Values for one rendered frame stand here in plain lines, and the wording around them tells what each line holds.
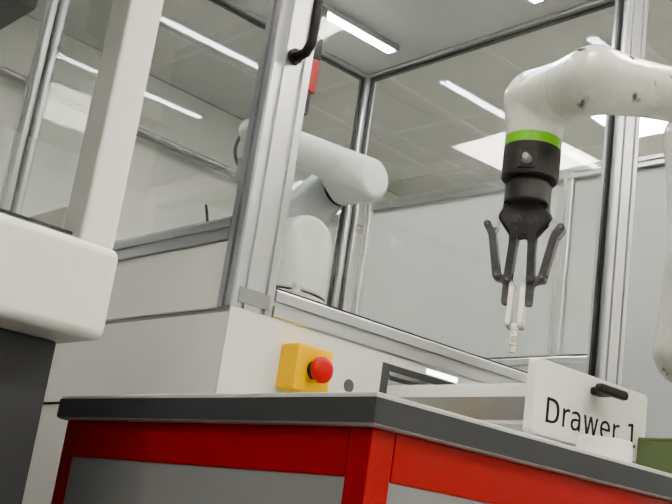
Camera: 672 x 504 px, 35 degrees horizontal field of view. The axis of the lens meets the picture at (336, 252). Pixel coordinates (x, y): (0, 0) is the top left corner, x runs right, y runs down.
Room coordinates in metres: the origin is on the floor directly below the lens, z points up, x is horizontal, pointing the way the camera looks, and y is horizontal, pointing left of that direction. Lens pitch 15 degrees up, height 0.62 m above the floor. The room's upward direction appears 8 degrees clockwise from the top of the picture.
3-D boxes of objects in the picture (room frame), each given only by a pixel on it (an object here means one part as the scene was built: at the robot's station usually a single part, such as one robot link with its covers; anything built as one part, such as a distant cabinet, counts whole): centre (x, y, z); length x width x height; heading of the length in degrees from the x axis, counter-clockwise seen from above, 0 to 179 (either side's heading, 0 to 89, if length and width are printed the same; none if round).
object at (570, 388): (1.62, -0.42, 0.87); 0.29 x 0.02 x 0.11; 130
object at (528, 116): (1.61, -0.30, 1.35); 0.13 x 0.11 x 0.14; 29
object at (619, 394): (1.60, -0.43, 0.91); 0.07 x 0.04 x 0.01; 130
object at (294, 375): (1.63, 0.02, 0.88); 0.07 x 0.05 x 0.07; 130
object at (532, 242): (1.62, -0.31, 1.11); 0.04 x 0.01 x 0.11; 161
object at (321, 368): (1.60, 0.00, 0.88); 0.04 x 0.03 x 0.04; 130
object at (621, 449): (1.35, -0.37, 0.78); 0.07 x 0.07 x 0.04
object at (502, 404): (1.78, -0.28, 0.86); 0.40 x 0.26 x 0.06; 40
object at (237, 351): (2.25, 0.06, 0.87); 1.02 x 0.95 x 0.14; 130
